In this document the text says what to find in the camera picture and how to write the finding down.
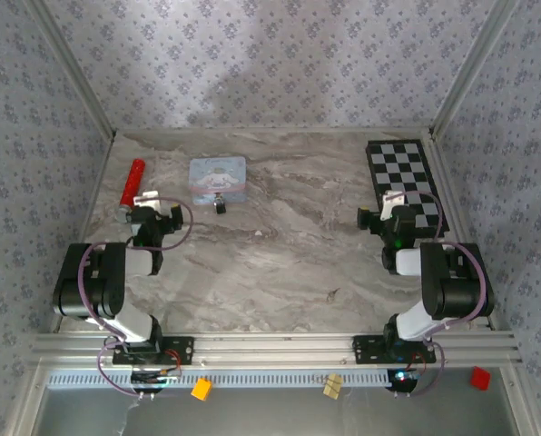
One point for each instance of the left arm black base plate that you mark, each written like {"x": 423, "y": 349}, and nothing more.
{"x": 184, "y": 349}

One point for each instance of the red block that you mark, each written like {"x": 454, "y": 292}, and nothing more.
{"x": 480, "y": 378}

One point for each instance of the aluminium side rail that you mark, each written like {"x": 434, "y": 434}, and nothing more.
{"x": 477, "y": 302}

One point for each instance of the pastel cartoon tin box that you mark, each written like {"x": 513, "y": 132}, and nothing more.
{"x": 216, "y": 177}

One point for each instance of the tan wooden block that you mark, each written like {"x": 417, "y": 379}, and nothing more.
{"x": 332, "y": 386}

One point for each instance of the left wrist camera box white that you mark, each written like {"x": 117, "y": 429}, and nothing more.
{"x": 149, "y": 196}

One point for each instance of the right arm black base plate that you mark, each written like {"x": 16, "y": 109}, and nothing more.
{"x": 366, "y": 349}

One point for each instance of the orange block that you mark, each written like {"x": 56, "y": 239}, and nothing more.
{"x": 201, "y": 389}

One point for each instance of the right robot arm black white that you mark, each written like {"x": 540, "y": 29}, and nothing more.
{"x": 452, "y": 281}

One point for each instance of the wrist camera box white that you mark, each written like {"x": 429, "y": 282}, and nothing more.
{"x": 149, "y": 196}
{"x": 390, "y": 200}

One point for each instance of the red cylinder flashlight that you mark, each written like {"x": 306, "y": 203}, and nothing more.
{"x": 133, "y": 181}

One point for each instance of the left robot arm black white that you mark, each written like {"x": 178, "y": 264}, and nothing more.
{"x": 102, "y": 281}

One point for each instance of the aluminium frame post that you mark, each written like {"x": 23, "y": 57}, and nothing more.
{"x": 471, "y": 68}
{"x": 73, "y": 68}

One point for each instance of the aluminium mounting rail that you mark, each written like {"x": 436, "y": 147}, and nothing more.
{"x": 270, "y": 347}

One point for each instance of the black grey chessboard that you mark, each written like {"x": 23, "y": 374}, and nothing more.
{"x": 400, "y": 168}

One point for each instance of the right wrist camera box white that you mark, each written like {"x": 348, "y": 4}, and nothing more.
{"x": 390, "y": 200}

